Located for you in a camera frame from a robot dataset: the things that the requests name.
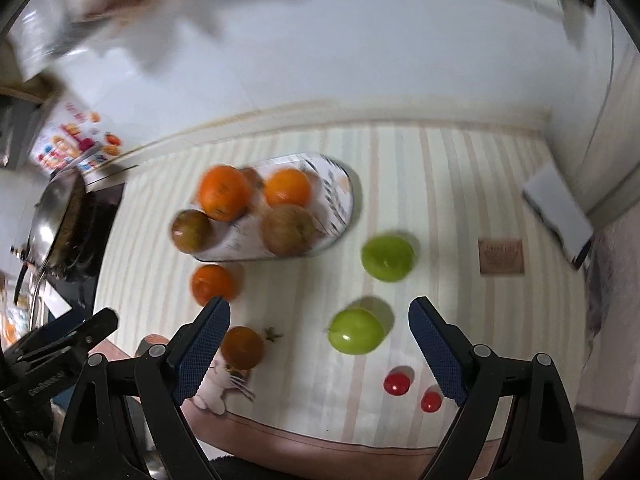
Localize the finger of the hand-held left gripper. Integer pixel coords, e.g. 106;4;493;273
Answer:
10;308;119;376

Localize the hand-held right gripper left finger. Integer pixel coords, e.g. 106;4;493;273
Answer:
54;296;231;480

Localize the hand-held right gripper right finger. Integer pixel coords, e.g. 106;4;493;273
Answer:
408;296;585;480

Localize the green apple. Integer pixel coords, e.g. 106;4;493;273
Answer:
327;308;385;355
361;234;416;282

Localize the white patterned oval plate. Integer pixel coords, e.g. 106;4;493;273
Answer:
192;152;355;262

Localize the dark orange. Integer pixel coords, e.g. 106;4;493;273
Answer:
221;326;265;370

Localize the black stove top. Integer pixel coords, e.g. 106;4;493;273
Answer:
47;182;126;281

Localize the metal wok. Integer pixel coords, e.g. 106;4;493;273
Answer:
22;167;88;271

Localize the brown square coaster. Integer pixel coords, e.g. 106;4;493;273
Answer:
478;238;525;275

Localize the brown-green round fruit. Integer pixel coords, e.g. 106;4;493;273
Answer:
261;203;319;257
171;209;213;253

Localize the large orange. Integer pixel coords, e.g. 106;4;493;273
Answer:
198;164;254;222

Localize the striped tablecloth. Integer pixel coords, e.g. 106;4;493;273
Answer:
95;120;601;461

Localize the white box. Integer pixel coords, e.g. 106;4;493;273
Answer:
522;164;595;268

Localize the colourful printed package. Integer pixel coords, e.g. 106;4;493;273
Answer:
31;95;123;177

